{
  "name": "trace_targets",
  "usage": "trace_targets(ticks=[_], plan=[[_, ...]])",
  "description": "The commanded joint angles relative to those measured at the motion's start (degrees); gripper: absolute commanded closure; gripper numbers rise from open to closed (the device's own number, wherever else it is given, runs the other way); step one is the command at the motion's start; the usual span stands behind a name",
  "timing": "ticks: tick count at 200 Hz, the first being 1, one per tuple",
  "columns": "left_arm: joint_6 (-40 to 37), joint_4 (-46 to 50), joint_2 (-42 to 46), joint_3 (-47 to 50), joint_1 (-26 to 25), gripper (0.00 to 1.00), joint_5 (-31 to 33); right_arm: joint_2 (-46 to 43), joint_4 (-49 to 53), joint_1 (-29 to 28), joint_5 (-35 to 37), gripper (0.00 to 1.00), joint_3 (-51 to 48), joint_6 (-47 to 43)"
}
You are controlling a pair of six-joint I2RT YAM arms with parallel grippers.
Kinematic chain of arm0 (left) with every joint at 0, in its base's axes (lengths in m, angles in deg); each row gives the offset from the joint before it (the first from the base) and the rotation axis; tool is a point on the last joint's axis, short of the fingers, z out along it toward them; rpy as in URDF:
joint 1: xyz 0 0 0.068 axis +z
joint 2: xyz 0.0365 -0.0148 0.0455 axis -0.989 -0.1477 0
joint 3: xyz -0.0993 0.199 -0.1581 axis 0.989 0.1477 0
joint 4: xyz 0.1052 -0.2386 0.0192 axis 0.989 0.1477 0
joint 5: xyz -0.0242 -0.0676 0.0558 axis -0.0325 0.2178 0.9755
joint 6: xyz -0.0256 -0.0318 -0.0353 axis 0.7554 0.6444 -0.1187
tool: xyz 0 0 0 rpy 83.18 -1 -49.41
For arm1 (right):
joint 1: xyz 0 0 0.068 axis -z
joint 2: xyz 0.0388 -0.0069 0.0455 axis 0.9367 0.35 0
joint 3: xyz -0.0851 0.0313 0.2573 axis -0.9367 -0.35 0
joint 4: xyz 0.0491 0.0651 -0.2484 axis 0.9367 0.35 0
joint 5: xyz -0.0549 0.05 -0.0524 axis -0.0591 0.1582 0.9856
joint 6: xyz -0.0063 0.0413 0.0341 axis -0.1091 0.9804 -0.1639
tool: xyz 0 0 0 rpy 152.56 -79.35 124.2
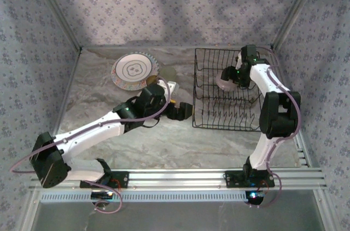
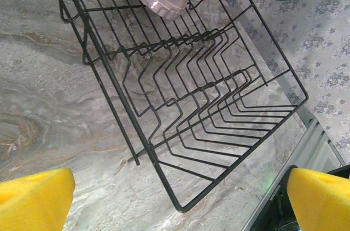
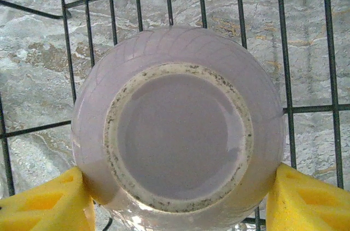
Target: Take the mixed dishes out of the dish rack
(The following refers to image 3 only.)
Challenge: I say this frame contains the black wire dish rack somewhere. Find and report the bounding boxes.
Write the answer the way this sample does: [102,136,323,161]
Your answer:
[0,0,350,231]

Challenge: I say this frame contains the lilac ceramic bowl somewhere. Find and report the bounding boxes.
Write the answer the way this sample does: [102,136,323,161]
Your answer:
[71,25,287,231]

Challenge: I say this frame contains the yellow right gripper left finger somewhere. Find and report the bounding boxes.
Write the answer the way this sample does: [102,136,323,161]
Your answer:
[0,165,96,231]

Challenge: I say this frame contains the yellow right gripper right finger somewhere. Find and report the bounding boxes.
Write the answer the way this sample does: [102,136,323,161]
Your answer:
[265,163,350,231]

